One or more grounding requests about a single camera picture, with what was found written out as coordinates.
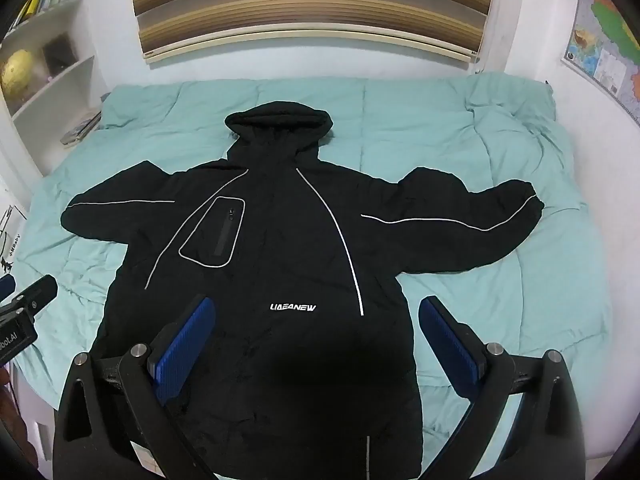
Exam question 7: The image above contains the golden globe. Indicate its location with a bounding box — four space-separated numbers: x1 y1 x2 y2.
0 49 39 97

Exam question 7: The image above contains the striped wooden window blind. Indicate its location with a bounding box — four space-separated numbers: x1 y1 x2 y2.
129 0 501 65

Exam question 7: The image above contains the stack of flat books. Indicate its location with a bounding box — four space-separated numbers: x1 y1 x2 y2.
60 112 104 149

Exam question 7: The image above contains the white bookshelf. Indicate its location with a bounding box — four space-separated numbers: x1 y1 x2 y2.
0 0 108 176

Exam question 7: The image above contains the teal quilted comforter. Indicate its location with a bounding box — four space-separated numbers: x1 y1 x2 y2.
10 72 613 461

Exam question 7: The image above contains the colourful wall map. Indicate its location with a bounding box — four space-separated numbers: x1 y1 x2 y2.
561 0 640 126

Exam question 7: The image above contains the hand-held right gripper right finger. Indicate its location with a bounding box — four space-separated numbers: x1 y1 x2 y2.
419 296 586 480

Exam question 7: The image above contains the black hooded jacket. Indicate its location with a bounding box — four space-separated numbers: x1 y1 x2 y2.
60 101 546 480

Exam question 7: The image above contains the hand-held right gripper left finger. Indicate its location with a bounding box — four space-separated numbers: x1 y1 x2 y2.
52 296 221 480

